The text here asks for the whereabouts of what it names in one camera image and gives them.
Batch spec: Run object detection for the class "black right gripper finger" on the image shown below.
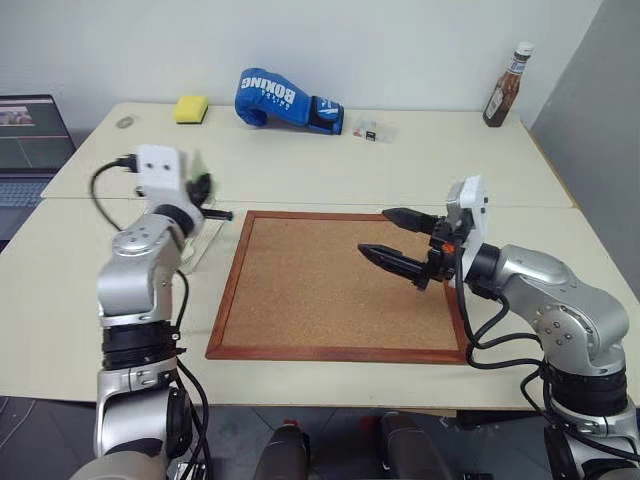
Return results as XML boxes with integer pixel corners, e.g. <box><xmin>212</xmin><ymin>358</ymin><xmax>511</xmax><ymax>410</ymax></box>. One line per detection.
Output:
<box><xmin>357</xmin><ymin>243</ymin><xmax>431</xmax><ymax>288</ymax></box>
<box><xmin>382</xmin><ymin>207</ymin><xmax>442</xmax><ymax>234</ymax></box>

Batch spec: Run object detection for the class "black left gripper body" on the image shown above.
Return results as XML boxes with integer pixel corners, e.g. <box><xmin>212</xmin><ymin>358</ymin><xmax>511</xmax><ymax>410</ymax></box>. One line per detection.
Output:
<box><xmin>185</xmin><ymin>178</ymin><xmax>207</xmax><ymax>211</ymax></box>

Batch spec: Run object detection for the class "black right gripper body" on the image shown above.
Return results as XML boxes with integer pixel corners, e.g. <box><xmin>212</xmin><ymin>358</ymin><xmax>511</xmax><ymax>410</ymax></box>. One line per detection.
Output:
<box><xmin>415</xmin><ymin>215</ymin><xmax>469</xmax><ymax>292</ymax></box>

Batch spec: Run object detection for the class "wood-framed cork board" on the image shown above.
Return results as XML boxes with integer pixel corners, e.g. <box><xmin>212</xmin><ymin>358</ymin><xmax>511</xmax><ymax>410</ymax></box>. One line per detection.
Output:
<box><xmin>205</xmin><ymin>209</ymin><xmax>471</xmax><ymax>366</ymax></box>

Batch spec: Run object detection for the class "clear plastic tray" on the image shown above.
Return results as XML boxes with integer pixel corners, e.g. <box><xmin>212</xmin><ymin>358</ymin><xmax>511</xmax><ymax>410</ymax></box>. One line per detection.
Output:
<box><xmin>174</xmin><ymin>197</ymin><xmax>227</xmax><ymax>275</ymax></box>

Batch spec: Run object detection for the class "yellow sponge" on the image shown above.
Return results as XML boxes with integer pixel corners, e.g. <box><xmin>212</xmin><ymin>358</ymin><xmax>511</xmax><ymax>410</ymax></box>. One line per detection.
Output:
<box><xmin>172</xmin><ymin>95</ymin><xmax>210</xmax><ymax>126</ymax></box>

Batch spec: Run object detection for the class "clear bag of small items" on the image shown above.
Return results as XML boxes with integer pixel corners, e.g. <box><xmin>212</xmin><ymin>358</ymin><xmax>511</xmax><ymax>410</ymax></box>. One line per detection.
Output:
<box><xmin>349</xmin><ymin>115</ymin><xmax>401</xmax><ymax>146</ymax></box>

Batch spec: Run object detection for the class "blue boxing glove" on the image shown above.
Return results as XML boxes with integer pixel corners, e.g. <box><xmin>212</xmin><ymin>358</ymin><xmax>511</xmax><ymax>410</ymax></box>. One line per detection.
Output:
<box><xmin>234</xmin><ymin>67</ymin><xmax>345</xmax><ymax>136</ymax></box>

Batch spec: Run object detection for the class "brown sauce bottle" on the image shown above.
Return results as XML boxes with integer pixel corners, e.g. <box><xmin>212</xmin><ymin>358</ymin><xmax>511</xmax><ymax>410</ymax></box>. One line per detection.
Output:
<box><xmin>482</xmin><ymin>41</ymin><xmax>536</xmax><ymax>129</ymax></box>

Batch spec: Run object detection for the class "grey laptop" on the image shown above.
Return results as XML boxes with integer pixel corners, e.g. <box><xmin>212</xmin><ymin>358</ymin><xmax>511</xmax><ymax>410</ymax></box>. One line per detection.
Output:
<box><xmin>0</xmin><ymin>94</ymin><xmax>77</xmax><ymax>241</ymax></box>

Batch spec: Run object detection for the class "dark rounded shape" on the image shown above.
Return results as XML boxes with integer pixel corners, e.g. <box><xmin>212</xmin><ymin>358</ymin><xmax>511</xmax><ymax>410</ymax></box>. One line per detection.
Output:
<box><xmin>252</xmin><ymin>419</ymin><xmax>311</xmax><ymax>480</ymax></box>
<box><xmin>377</xmin><ymin>410</ymin><xmax>451</xmax><ymax>480</ymax></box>

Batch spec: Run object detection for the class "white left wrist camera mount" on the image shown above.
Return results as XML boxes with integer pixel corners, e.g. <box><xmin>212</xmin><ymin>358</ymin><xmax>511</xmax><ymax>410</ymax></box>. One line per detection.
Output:
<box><xmin>135</xmin><ymin>144</ymin><xmax>194</xmax><ymax>211</ymax></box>

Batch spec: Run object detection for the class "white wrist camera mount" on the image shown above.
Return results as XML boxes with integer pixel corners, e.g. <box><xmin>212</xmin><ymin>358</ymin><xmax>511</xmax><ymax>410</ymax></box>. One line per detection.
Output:
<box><xmin>445</xmin><ymin>174</ymin><xmax>489</xmax><ymax>290</ymax></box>
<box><xmin>135</xmin><ymin>144</ymin><xmax>194</xmax><ymax>211</ymax></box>

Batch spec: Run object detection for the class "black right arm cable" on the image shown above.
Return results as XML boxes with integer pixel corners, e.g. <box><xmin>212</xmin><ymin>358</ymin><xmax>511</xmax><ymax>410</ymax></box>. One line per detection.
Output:
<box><xmin>451</xmin><ymin>249</ymin><xmax>640</xmax><ymax>461</ymax></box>

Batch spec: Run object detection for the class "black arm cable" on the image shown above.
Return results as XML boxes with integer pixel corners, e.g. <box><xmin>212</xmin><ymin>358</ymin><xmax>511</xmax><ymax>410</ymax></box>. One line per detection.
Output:
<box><xmin>89</xmin><ymin>155</ymin><xmax>214</xmax><ymax>480</ymax></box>
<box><xmin>451</xmin><ymin>249</ymin><xmax>640</xmax><ymax>461</ymax></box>

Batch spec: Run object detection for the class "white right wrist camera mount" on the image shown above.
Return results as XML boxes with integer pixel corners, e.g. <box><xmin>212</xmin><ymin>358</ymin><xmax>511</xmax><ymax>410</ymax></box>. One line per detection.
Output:
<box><xmin>445</xmin><ymin>174</ymin><xmax>489</xmax><ymax>290</ymax></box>

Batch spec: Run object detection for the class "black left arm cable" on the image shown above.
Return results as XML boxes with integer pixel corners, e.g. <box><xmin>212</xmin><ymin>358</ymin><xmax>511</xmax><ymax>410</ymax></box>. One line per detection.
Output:
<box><xmin>89</xmin><ymin>155</ymin><xmax>214</xmax><ymax>480</ymax></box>

